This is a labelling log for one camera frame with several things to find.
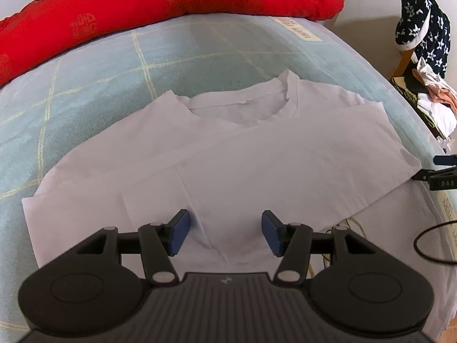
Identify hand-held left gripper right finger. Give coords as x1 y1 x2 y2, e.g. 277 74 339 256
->
261 210 384 286

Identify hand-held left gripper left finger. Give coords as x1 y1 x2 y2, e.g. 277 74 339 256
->
69 209 191 286

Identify white printed t-shirt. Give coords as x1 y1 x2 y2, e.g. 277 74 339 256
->
21 69 422 276

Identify folded white clothes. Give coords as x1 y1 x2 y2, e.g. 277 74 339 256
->
417 93 457 139

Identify pink garment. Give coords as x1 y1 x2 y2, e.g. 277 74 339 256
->
412 69 457 112

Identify crumpled white cloth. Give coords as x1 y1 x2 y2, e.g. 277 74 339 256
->
416 57 454 89

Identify wooden chair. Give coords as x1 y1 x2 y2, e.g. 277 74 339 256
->
391 48 457 141

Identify navy star-printed garment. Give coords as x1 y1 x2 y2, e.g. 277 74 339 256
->
396 0 451 79

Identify red quilt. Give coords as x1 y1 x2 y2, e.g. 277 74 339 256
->
0 0 345 87

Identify black cable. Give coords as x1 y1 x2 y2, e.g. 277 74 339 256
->
414 220 457 266

